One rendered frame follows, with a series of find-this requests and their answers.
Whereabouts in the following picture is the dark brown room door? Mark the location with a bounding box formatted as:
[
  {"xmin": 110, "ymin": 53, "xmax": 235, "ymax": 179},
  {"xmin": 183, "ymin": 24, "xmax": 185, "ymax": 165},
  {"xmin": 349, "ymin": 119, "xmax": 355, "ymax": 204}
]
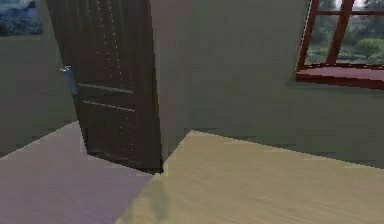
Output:
[{"xmin": 45, "ymin": 0, "xmax": 164, "ymax": 175}]

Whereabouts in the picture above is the blue framed wall picture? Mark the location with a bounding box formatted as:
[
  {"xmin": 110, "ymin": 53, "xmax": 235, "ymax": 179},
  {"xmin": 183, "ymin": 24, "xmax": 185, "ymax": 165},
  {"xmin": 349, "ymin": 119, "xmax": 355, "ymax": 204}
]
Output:
[{"xmin": 0, "ymin": 0, "xmax": 44, "ymax": 37}]

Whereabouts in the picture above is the silver door handle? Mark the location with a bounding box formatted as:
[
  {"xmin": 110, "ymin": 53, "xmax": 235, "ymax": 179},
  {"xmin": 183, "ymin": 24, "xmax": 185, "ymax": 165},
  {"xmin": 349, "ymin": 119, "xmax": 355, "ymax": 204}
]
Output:
[{"xmin": 59, "ymin": 65, "xmax": 78, "ymax": 96}]

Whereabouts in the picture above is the red framed window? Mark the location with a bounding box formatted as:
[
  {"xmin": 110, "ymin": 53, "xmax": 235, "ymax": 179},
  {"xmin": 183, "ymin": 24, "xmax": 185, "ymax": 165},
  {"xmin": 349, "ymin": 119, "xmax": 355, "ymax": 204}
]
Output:
[{"xmin": 294, "ymin": 0, "xmax": 384, "ymax": 90}]

